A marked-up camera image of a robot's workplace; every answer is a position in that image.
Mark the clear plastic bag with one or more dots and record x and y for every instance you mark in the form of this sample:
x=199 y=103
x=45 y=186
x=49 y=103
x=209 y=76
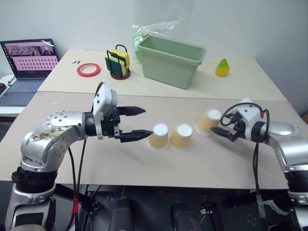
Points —
x=154 y=26

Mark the dark rounded shape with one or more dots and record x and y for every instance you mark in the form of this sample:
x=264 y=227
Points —
x=120 y=214
x=185 y=216

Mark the brown paper cup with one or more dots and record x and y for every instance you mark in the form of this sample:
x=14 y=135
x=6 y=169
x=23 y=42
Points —
x=158 y=138
x=180 y=138
x=207 y=121

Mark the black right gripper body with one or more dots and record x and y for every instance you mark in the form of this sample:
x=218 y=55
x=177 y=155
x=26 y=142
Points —
x=239 y=133

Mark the grey open laptop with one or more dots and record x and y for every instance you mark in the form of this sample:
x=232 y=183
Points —
x=26 y=69

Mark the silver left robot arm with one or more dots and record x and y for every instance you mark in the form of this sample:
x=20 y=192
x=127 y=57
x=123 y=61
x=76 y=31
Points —
x=55 y=134

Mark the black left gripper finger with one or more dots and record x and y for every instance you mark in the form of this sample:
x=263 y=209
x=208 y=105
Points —
x=136 y=136
x=132 y=111

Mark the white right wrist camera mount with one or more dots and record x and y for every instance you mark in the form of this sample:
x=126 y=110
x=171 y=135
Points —
x=250 y=114

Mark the black object beside laptop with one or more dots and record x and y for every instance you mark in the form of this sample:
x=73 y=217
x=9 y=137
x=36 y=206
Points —
x=2 y=88

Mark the yellow green toy pear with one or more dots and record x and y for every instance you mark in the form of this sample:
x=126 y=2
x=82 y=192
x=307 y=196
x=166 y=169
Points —
x=222 y=68

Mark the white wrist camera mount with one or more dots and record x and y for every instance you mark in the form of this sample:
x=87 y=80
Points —
x=106 y=99
x=250 y=114

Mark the red tape roll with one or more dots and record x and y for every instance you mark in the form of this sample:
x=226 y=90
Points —
x=88 y=69

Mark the yellow sponge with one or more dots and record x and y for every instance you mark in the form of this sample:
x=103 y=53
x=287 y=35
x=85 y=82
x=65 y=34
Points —
x=125 y=60

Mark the small black screws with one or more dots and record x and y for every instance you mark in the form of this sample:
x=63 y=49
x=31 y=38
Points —
x=75 y=61

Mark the green plastic bin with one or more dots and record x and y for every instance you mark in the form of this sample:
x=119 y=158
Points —
x=168 y=65

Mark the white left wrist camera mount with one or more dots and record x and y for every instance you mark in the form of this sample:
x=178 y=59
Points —
x=106 y=99

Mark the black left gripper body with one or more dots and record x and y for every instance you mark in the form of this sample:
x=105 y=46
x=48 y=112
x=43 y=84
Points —
x=111 y=128

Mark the white crumpled tape strip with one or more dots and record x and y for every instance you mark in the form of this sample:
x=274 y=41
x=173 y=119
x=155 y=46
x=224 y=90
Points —
x=274 y=207

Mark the green scouring pad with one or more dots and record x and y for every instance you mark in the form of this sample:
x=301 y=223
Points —
x=114 y=65

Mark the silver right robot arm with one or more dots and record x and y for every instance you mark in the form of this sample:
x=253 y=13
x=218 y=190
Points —
x=286 y=139

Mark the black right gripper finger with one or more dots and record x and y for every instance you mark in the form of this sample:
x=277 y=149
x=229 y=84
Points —
x=221 y=132

